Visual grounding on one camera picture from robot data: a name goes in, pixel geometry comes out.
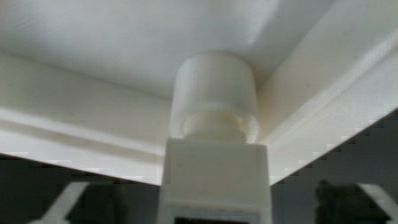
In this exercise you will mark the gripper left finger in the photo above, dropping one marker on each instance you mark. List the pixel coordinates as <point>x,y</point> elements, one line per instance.
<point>56,215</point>

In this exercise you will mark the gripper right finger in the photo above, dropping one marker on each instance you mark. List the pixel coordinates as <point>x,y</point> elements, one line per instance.
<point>348,206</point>

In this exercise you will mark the white table leg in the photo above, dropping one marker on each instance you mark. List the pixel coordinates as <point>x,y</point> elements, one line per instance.
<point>216,189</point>

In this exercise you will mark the white square tabletop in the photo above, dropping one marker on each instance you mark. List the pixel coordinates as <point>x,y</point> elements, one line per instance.
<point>92,52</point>

